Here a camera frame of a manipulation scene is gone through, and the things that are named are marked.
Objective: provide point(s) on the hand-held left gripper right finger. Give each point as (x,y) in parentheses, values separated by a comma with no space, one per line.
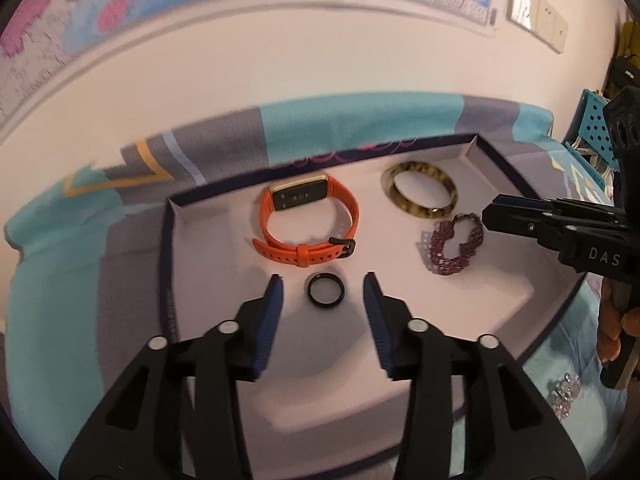
(375,320)

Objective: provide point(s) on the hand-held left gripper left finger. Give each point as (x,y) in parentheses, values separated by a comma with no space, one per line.
(270,320)

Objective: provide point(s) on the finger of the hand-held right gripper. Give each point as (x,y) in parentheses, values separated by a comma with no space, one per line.
(515,222)
(525,202)

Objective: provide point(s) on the white tray with navy rim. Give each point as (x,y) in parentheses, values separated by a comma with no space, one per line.
(225,260)

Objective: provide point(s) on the person's right hand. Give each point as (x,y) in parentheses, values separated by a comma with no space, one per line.
(609,325)

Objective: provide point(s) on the blue perforated crate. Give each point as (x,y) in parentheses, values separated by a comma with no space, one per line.
(592,125)

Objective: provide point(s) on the orange smart band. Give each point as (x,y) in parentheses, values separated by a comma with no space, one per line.
(305,255)

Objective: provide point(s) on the black bag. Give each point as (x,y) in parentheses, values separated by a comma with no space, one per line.
(625,77)

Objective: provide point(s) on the tortoiseshell bangle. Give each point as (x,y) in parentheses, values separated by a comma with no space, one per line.
(400,203)

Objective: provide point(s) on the yellow bag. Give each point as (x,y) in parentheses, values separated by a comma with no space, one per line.
(631,40)

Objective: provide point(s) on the beige wall socket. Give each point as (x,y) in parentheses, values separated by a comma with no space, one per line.
(544,19)
(560,32)

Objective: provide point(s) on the silver wall socket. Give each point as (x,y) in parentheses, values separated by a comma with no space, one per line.
(522,0)

